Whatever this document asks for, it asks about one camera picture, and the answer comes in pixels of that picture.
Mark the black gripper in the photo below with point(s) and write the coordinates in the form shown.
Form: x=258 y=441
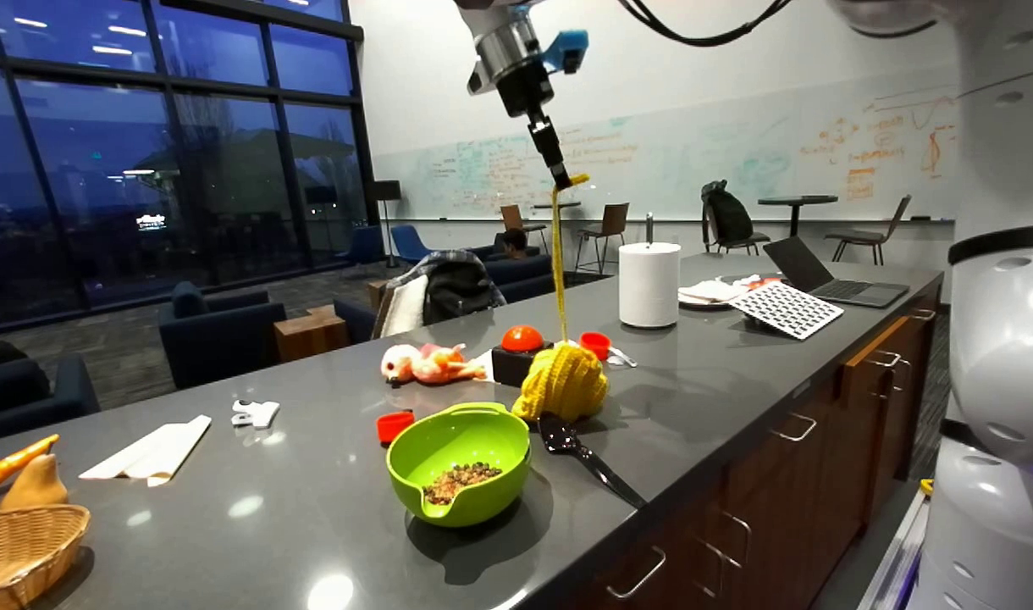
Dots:
x=525 y=91

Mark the yellow knitted cloth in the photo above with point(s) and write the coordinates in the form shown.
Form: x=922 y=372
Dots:
x=560 y=383

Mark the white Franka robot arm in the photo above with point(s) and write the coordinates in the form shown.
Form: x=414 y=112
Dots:
x=992 y=373

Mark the black plastic spoon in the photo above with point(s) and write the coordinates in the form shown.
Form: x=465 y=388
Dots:
x=560 y=438

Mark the tall round table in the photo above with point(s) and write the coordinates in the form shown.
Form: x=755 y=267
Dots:
x=798 y=201
x=571 y=203

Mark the wooden chair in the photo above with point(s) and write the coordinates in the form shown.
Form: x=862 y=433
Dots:
x=516 y=224
x=610 y=224

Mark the dark sofa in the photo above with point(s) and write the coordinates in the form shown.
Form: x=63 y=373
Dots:
x=525 y=274
x=26 y=393

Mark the white paper towel roll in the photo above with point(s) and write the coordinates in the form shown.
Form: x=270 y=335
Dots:
x=653 y=283

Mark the blue chair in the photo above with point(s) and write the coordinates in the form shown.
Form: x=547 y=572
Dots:
x=411 y=241

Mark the black speaker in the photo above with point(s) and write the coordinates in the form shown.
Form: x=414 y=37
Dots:
x=386 y=190

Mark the dark gray jacket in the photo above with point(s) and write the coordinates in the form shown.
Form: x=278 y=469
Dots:
x=458 y=294

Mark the black backpack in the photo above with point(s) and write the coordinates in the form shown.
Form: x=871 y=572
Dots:
x=726 y=219

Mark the red measuring cup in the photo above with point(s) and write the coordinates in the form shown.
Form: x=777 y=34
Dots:
x=594 y=342

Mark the white paper stack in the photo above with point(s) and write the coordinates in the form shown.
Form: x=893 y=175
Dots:
x=705 y=294

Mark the white chair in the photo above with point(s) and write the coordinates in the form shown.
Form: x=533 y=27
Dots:
x=402 y=305

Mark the checkerboard calibration board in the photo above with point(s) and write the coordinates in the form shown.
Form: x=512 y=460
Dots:
x=788 y=310

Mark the lime green bowl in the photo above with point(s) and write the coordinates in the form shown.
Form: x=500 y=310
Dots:
x=469 y=441

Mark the brown wooden box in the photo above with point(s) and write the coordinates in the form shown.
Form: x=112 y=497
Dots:
x=308 y=337

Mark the small red plastic piece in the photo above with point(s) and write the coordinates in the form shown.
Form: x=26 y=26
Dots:
x=393 y=424

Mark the gray laptop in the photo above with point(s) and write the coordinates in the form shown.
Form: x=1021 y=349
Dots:
x=841 y=294

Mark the gray chair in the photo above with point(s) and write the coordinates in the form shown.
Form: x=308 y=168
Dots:
x=871 y=238

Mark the brown grain mix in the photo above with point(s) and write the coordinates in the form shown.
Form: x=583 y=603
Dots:
x=463 y=478

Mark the dark armchair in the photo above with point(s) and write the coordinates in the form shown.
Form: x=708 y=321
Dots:
x=216 y=341

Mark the crumpled white wrapper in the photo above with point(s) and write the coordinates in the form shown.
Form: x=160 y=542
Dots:
x=253 y=414

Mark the brown wooden counter cabinet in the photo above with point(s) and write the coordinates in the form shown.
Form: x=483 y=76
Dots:
x=764 y=497

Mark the white folded paper strip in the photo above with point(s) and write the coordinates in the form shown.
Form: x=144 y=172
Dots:
x=155 y=450

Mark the tan toy gourd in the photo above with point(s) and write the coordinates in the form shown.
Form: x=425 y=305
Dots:
x=36 y=487

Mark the yellow toy baguette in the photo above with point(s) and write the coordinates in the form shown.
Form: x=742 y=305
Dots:
x=8 y=467

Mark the wicker basket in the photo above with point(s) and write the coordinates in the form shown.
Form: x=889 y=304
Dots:
x=26 y=554

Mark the large glass window wall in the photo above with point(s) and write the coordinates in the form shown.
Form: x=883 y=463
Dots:
x=111 y=172

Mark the aluminium robot stand frame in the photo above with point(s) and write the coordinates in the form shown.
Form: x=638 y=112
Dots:
x=893 y=554

